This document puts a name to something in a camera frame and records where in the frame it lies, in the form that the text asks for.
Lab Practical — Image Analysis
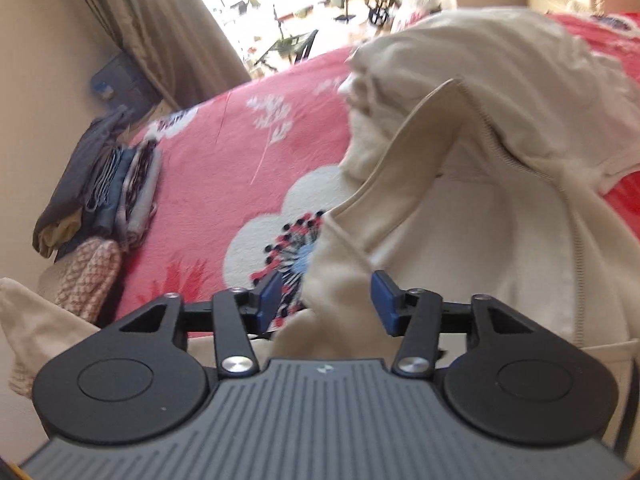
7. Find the beige curtain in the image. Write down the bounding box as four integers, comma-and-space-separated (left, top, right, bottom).
60, 0, 251, 111

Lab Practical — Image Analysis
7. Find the blue box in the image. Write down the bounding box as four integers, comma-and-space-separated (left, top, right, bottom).
90, 52, 161, 111

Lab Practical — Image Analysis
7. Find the red floral blanket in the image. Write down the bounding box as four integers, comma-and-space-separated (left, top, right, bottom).
120, 12, 640, 461

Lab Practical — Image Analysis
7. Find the cream cloth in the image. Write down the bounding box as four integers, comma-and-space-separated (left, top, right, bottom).
0, 277, 103, 396

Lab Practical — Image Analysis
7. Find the pink beige knit sweater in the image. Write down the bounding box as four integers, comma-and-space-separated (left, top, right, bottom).
55, 239, 123, 323

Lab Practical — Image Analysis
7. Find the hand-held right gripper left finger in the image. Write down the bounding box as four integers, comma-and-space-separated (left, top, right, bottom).
118, 269, 284, 378

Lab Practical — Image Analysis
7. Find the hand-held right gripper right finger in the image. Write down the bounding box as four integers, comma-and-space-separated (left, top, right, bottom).
371, 270, 535, 378

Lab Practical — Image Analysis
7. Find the beige hoodie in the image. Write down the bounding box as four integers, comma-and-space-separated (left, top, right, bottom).
187, 7, 640, 371

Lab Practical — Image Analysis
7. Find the stack of folded clothes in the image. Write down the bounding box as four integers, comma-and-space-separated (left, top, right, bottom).
32, 107, 163, 261

